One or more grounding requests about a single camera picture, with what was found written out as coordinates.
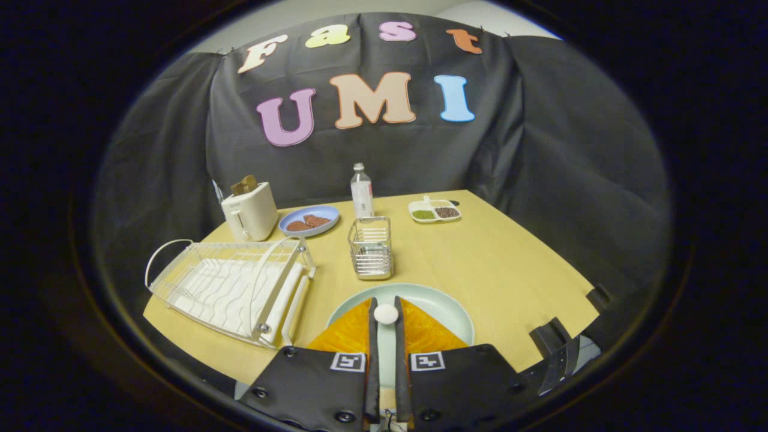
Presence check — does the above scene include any blue plate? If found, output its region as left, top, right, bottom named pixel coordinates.
left=278, top=205, right=341, bottom=237

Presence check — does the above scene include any black backdrop cloth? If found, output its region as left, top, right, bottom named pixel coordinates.
left=90, top=12, right=671, bottom=343

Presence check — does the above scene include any white wire dish rack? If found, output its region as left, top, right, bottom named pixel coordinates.
left=144, top=236, right=317, bottom=350

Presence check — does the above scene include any white divided tray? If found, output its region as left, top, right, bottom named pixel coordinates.
left=409, top=196, right=462, bottom=224

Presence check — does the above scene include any metal wire basket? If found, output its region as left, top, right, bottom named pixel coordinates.
left=348, top=216, right=394, bottom=281

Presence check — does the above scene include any clear plastic bottle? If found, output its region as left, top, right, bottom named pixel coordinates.
left=350, top=163, right=374, bottom=220

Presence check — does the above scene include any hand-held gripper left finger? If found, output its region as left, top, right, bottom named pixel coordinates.
left=239, top=298, right=381, bottom=430

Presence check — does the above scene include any black table clamp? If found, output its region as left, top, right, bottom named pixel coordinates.
left=529, top=317, right=580, bottom=397
left=586, top=285, right=613, bottom=310

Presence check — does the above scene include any pale green plate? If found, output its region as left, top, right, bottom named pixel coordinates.
left=326, top=283, right=475, bottom=349

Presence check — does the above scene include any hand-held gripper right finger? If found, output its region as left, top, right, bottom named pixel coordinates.
left=394, top=296, right=538, bottom=431

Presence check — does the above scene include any white toaster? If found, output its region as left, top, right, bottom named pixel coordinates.
left=221, top=182, right=280, bottom=242

